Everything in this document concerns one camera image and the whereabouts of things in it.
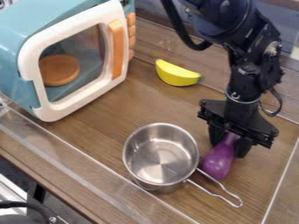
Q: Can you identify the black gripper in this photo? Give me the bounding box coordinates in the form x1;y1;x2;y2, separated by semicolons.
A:
198;94;280;158

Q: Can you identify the purple toy eggplant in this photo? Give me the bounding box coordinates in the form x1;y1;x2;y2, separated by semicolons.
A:
201;132;241;180

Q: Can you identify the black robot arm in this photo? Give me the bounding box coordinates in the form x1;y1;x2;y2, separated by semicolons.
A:
161;0;285;158

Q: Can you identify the yellow toy banana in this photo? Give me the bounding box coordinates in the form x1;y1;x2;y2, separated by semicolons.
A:
155;59;202;87

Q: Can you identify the clear acrylic table barrier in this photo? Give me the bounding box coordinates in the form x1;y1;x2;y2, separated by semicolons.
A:
0;98;198;224

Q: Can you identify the orange microwave turntable plate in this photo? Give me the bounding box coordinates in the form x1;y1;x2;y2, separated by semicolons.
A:
39;54;81;87

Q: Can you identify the teal toy microwave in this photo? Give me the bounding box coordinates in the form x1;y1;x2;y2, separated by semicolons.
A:
0;0;137;122

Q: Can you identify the silver pot with wire handle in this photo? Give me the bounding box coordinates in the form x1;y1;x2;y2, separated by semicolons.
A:
123;122;243;208

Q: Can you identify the black cable bottom left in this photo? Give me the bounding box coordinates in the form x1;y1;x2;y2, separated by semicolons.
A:
0;199;57;224

